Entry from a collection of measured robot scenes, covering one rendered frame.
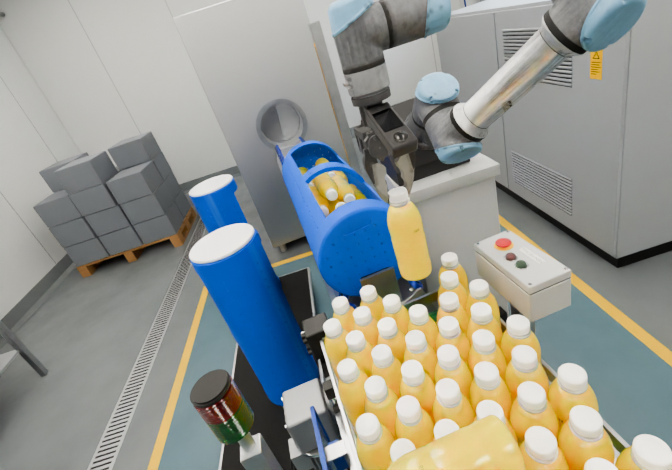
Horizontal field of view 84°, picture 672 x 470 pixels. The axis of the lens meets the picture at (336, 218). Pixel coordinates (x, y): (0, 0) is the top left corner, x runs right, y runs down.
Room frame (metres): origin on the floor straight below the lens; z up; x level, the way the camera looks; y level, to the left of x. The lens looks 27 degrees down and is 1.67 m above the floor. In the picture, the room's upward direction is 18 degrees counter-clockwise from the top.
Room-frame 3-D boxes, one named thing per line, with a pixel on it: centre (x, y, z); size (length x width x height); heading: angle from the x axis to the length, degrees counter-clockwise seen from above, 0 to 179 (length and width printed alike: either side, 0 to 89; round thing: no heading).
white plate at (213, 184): (2.25, 0.67, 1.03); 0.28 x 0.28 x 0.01
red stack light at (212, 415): (0.42, 0.26, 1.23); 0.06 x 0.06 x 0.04
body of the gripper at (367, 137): (0.69, -0.13, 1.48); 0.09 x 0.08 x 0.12; 6
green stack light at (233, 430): (0.42, 0.26, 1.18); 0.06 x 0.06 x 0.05
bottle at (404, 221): (0.66, -0.13, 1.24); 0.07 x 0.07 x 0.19
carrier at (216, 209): (2.25, 0.67, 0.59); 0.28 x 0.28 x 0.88
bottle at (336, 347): (0.64, 0.08, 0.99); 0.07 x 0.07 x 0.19
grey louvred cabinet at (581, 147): (2.64, -1.67, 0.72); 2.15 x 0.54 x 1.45; 0
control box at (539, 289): (0.67, -0.37, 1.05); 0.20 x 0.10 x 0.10; 6
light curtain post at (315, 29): (2.36, -0.23, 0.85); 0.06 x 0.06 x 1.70; 6
